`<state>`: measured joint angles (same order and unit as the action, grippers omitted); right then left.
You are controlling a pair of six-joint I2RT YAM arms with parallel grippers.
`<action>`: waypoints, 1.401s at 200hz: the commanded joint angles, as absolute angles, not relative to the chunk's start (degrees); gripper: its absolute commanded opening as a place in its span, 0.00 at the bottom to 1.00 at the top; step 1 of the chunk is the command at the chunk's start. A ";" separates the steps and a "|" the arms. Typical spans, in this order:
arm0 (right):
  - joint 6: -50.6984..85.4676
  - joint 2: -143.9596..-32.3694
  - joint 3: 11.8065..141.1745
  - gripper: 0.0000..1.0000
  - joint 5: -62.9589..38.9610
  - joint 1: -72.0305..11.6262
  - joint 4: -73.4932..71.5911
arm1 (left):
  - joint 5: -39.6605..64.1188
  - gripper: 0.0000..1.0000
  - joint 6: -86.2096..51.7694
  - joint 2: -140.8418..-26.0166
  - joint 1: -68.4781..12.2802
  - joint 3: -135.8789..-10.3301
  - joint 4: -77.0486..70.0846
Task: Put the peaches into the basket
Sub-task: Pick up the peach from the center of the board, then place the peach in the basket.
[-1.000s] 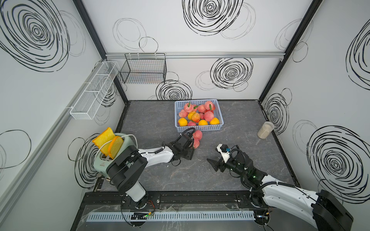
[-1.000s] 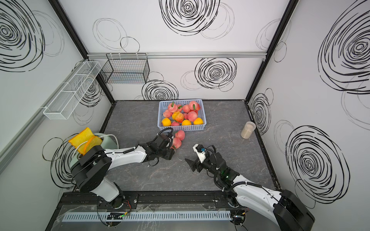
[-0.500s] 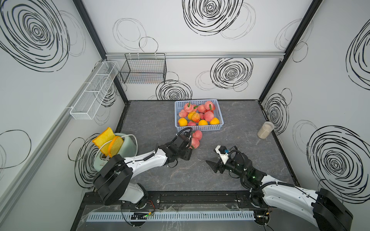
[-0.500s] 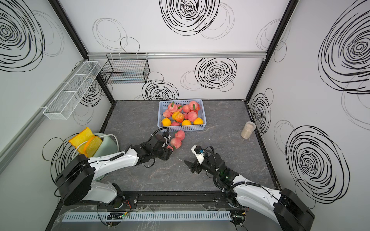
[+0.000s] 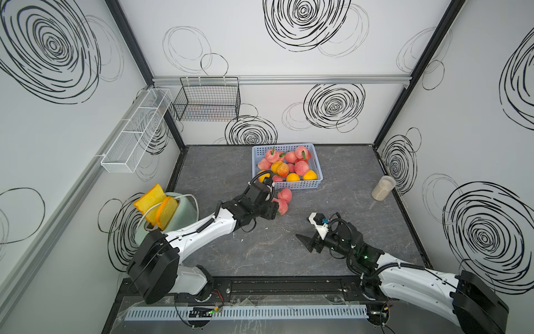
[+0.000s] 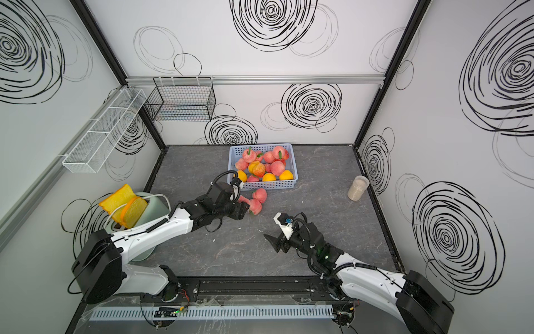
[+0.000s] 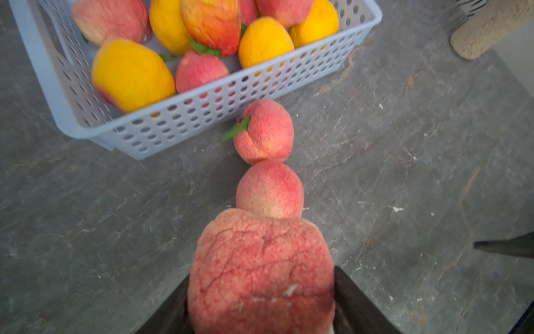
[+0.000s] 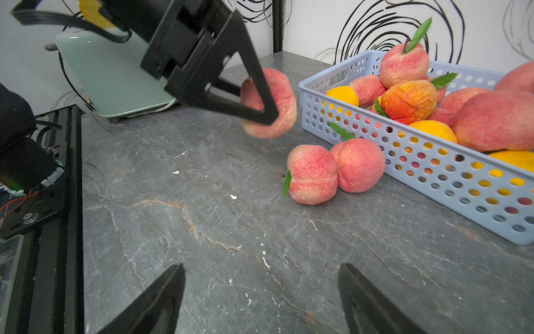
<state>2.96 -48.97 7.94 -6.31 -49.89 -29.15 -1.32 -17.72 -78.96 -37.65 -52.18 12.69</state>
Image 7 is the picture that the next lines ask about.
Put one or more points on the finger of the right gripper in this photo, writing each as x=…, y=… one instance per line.
x=521, y=246

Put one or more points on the frosted plastic cup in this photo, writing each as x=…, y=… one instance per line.
x=486, y=24

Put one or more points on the yellow peach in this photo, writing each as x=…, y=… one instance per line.
x=131, y=76
x=168, y=27
x=322, y=22
x=262, y=41

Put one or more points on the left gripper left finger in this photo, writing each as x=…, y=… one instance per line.
x=172, y=316

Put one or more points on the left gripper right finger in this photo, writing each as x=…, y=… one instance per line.
x=355, y=312

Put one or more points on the pink peach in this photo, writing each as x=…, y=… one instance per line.
x=103, y=20
x=254, y=274
x=263, y=132
x=271, y=189
x=195, y=70
x=286, y=12
x=214, y=26

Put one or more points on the light blue plastic basket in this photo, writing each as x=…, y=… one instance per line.
x=62, y=61

